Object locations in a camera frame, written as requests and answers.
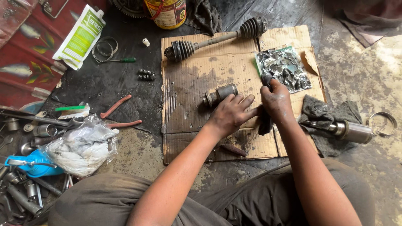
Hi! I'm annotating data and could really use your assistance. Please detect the person's right hand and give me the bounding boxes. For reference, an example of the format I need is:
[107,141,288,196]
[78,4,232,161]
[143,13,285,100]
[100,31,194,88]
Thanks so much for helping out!
[260,78,296,124]

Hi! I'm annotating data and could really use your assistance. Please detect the person's left hand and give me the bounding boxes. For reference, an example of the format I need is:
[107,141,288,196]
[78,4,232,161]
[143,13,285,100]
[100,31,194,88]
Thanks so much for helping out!
[204,94,263,139]

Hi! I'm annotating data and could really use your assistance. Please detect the dark greasy rag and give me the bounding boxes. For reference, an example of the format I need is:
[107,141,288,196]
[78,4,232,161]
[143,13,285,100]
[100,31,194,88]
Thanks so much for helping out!
[258,73,274,136]

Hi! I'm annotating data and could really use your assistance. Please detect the greasy silver foil packet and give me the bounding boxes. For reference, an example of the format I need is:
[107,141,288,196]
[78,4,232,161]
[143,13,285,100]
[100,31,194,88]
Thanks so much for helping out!
[255,46,313,94]

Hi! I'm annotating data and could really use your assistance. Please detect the short metal joint housing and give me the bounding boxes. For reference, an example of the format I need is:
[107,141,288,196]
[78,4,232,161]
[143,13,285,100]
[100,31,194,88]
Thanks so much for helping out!
[202,83,239,108]

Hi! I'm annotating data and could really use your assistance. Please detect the rusty metal rod piece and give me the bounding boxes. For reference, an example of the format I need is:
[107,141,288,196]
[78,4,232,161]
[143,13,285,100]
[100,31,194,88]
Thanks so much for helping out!
[219,143,248,157]

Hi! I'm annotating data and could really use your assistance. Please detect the flattened brown cardboard sheet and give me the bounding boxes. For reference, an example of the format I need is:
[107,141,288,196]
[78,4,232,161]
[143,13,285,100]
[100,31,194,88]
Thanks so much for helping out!
[160,25,327,166]

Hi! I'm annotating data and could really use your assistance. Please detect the grey cloth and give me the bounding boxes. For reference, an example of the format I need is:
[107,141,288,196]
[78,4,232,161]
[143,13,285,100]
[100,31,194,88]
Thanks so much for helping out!
[298,94,363,158]

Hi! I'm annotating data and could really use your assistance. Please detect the drive axle with rubber boots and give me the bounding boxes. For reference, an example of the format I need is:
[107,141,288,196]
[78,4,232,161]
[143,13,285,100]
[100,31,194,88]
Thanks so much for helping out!
[164,16,268,63]

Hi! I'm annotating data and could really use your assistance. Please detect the shiny metal joint with shaft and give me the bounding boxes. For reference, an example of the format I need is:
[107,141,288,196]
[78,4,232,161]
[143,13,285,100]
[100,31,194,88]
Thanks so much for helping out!
[301,119,374,144]

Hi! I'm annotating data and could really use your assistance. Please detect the dark crumpled cloth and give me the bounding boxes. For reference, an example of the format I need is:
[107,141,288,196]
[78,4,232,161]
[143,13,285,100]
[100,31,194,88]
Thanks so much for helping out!
[185,0,223,36]

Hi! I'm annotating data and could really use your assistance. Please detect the brown grey fabric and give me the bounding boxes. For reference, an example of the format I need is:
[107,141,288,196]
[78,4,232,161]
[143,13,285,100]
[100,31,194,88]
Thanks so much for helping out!
[326,0,402,48]

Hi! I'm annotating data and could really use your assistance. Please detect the yellow tin can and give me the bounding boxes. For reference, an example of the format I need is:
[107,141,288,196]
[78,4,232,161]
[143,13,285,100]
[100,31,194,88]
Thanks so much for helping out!
[143,0,187,30]

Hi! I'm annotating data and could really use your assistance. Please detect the thin metal band clamp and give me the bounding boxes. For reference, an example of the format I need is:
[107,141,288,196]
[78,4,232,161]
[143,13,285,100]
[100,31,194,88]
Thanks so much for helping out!
[92,40,114,63]
[96,36,119,56]

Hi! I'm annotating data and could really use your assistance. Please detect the plastic bag of white rags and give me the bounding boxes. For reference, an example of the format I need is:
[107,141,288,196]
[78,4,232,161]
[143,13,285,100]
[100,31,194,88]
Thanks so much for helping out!
[40,113,119,177]

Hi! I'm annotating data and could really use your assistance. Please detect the green and white small packet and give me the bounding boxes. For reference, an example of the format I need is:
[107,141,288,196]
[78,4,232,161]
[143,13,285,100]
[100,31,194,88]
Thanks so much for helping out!
[55,102,91,120]

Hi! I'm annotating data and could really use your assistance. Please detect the white and green grease pouch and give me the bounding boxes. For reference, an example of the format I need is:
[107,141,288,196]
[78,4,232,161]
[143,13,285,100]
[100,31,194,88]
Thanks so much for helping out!
[52,4,107,71]

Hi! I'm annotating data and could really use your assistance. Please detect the person's grey trousers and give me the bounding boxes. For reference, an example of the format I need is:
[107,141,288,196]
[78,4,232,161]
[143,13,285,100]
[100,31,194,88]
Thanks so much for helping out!
[47,158,376,226]

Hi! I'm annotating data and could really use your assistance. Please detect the blue plastic tool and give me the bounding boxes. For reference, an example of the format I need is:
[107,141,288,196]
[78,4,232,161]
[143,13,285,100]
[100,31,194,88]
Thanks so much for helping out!
[4,149,65,178]

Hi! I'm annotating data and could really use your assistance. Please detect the red painted metal box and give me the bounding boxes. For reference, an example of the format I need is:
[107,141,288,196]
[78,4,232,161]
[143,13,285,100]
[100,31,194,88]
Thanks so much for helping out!
[0,0,108,111]

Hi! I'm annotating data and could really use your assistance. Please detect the heap of sockets and tools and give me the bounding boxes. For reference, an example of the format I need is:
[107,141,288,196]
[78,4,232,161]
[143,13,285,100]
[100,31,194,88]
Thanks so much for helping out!
[0,108,85,222]

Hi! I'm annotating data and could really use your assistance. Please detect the wide metal clamp ring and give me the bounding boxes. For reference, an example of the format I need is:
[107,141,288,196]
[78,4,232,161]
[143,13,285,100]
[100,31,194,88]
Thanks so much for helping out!
[366,111,398,137]

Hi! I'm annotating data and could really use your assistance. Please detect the red handled pliers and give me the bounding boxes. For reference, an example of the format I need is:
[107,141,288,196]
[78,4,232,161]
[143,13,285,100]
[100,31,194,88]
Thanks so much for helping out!
[99,94,143,129]

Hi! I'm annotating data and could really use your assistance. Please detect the toothed metal gear ring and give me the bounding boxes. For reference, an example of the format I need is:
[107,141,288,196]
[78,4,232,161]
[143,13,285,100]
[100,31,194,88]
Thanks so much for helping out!
[109,0,149,19]

